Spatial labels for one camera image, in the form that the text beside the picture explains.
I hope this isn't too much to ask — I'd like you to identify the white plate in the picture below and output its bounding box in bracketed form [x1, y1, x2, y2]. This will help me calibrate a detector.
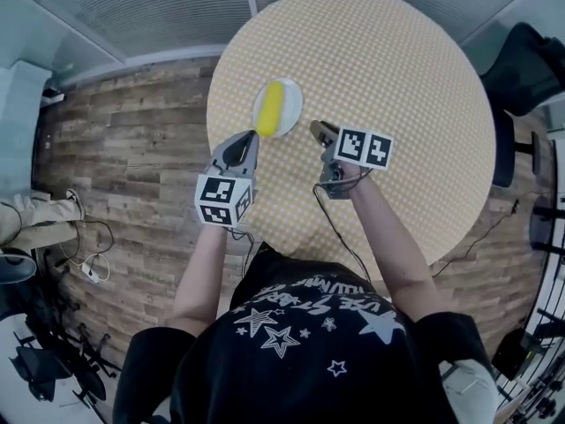
[252, 77, 305, 140]

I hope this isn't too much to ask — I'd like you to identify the person's black star t-shirt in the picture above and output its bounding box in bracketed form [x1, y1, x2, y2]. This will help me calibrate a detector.
[117, 244, 501, 424]

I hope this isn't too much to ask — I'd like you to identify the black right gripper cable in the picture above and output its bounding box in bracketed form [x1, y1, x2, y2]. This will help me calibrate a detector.
[312, 181, 373, 283]

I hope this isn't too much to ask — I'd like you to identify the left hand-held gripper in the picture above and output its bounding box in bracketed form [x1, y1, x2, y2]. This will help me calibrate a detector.
[194, 130, 260, 230]

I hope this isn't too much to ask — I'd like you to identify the black metal rack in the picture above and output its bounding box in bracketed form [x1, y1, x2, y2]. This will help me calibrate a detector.
[493, 192, 565, 424]

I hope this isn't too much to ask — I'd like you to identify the thin black floor cable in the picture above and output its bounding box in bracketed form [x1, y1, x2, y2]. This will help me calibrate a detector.
[431, 198, 521, 278]

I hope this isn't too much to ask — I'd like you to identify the person's right forearm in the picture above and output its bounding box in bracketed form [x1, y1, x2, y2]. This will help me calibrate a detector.
[343, 168, 448, 322]

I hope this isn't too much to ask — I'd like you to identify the black office chair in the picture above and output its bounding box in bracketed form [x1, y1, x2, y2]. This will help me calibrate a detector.
[8, 315, 121, 408]
[478, 21, 565, 190]

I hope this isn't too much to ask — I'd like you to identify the light grey bag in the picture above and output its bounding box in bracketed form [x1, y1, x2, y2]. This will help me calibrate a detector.
[439, 359, 501, 424]

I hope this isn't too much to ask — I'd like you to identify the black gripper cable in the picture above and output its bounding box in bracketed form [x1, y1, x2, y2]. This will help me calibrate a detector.
[228, 227, 258, 278]
[312, 181, 373, 283]

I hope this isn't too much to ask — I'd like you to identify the round yellow checkered table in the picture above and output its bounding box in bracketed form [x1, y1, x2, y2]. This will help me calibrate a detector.
[206, 0, 498, 283]

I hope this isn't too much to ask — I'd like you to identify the white power adapter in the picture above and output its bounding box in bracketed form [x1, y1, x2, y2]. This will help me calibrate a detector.
[80, 254, 111, 285]

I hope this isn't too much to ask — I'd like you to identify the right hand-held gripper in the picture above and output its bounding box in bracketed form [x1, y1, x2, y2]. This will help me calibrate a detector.
[309, 119, 395, 201]

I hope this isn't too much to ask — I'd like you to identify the yellow corn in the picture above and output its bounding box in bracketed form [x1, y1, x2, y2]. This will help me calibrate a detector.
[256, 81, 288, 140]

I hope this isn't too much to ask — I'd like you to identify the person's left forearm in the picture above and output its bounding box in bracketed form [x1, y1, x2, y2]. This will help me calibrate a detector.
[170, 224, 236, 336]

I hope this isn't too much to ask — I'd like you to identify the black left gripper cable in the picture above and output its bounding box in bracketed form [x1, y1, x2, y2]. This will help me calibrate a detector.
[228, 227, 258, 278]

